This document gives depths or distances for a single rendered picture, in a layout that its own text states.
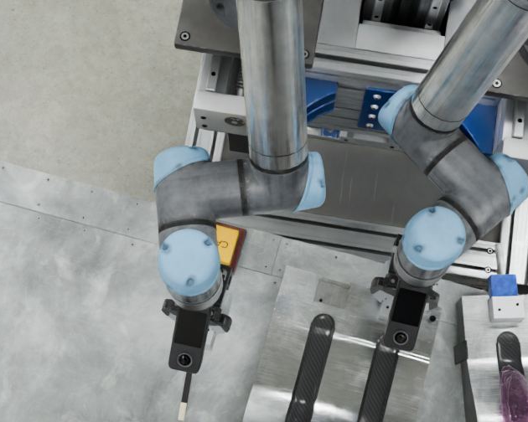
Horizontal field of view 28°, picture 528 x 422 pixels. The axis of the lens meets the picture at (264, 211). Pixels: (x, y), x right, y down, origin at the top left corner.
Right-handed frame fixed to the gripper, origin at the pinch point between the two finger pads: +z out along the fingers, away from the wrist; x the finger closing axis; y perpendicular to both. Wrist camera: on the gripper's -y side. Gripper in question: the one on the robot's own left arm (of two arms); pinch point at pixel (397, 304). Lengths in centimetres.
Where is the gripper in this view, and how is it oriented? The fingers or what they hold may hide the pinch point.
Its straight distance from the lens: 168.5
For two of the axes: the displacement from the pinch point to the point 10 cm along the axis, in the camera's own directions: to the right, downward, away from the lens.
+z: 0.0, 2.9, 9.6
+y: 2.7, -9.2, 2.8
